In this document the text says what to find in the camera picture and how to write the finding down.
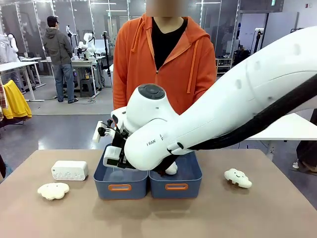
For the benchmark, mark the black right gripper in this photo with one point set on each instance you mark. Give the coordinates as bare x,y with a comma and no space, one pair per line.
120,140

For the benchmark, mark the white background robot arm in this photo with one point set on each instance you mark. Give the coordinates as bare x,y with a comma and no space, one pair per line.
88,42

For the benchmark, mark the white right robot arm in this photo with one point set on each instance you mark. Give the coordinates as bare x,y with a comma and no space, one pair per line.
205,124

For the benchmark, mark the white digital clock with dots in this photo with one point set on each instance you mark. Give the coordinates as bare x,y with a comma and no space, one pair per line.
70,170

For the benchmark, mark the white rounded item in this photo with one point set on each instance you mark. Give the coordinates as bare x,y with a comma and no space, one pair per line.
172,169

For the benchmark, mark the cream cloud-shaped lamp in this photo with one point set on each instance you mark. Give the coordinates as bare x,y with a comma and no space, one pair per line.
53,191

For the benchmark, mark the grey step stool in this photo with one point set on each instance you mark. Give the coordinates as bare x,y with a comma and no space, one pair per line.
87,87

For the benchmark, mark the person in orange hoodie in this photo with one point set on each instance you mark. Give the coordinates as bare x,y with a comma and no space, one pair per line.
138,74

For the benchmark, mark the grey workbench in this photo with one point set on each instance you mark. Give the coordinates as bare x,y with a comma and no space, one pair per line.
81,63

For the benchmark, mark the black tripod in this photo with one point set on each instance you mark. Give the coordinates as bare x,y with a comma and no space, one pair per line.
107,52

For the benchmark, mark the white cloud lamp with face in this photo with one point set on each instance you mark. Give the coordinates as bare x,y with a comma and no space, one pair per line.
238,177

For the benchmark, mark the yellow jacket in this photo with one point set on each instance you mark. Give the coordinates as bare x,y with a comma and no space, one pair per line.
16,101

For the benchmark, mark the man in grey hoodie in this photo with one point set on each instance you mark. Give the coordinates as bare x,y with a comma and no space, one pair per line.
58,49

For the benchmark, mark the white desk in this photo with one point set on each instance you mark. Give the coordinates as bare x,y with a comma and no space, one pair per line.
17,65

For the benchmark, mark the white table with grey legs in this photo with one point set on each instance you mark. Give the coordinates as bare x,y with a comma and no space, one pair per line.
289,129

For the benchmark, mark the light stand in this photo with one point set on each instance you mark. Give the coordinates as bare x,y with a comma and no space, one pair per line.
258,39

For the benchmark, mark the seated person in dark clothes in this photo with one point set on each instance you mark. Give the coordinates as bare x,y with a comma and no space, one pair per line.
307,156

